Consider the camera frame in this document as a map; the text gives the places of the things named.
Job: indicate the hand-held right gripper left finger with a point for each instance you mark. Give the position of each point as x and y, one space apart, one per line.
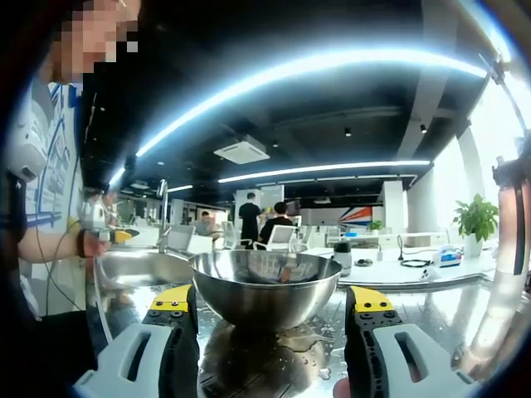
137 352

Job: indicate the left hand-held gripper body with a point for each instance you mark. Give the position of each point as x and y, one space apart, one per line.
94 215

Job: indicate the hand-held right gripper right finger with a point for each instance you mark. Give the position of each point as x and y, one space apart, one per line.
398 352

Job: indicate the stainless steel sink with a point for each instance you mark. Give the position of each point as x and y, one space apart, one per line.
141 267

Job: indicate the stainless steel bowl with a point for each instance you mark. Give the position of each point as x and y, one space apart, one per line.
265 290

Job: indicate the chrome sink faucet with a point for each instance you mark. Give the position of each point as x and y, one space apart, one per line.
164 215

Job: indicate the person's left hand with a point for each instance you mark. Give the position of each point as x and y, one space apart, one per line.
93 246

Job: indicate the person's right hand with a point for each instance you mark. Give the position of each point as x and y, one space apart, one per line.
342 389

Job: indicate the person's torso in printed shirt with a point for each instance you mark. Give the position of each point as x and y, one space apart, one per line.
54 174

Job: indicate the white office chair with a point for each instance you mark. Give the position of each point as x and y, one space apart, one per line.
181 239
281 238

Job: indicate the white rounded device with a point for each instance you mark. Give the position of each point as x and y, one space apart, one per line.
431 274

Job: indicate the white chest-worn device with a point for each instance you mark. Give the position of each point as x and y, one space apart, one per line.
27 141

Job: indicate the white charger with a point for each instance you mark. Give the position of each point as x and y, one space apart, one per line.
379 253

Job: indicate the blue and white box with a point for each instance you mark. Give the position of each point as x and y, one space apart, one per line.
448 256

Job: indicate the white bottle with black lid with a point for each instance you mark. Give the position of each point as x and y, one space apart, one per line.
342 259

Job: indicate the small potted green plant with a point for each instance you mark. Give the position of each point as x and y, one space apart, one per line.
375 226

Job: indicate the ceiling air conditioner unit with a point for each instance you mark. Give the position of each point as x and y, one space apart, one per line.
241 151

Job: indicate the large potted green plant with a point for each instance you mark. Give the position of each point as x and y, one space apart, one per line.
475 219

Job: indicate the computer monitor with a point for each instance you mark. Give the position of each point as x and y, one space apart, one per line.
293 207

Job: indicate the short ceiling light strip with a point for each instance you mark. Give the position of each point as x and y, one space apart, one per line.
323 169

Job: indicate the black ceiling spotlight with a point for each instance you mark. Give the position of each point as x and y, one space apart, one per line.
423 129
347 132

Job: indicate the long ceiling light strip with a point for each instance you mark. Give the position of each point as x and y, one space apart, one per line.
290 72

